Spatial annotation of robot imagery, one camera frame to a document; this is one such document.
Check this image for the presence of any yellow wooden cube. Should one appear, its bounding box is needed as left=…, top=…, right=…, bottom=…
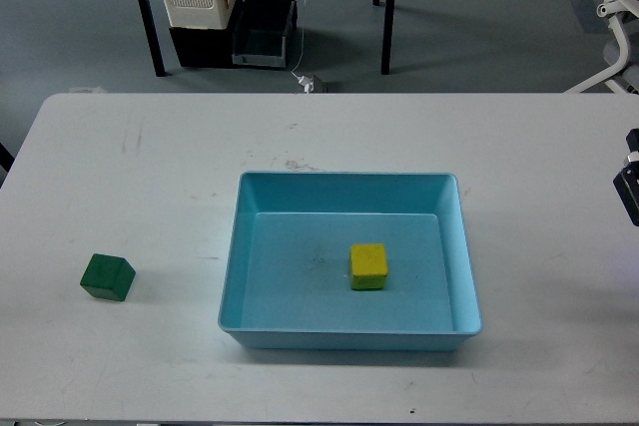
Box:
left=349, top=243, right=388, bottom=290

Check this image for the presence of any green wooden cube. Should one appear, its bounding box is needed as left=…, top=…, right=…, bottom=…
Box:
left=80, top=253, right=136, bottom=302

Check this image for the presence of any black storage box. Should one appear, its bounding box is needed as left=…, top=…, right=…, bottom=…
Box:
left=169, top=0, right=244, bottom=69

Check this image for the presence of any white office chair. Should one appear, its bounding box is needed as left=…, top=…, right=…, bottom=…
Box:
left=567, top=0, right=638, bottom=95

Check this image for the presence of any black right table leg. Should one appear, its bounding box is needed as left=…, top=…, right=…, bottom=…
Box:
left=380, top=0, right=395, bottom=75

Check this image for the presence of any light blue plastic tray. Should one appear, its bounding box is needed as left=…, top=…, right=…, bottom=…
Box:
left=219, top=172, right=482, bottom=351

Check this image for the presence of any white power adapter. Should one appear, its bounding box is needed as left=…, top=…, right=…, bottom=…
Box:
left=297, top=75, right=327, bottom=94

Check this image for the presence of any dark grey open bin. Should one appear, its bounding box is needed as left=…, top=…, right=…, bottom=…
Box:
left=232, top=0, right=298, bottom=70

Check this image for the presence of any black left table leg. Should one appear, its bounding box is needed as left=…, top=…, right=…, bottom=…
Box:
left=137, top=0, right=167, bottom=77

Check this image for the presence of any white hanging cable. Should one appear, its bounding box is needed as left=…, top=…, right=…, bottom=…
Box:
left=291, top=0, right=311, bottom=79

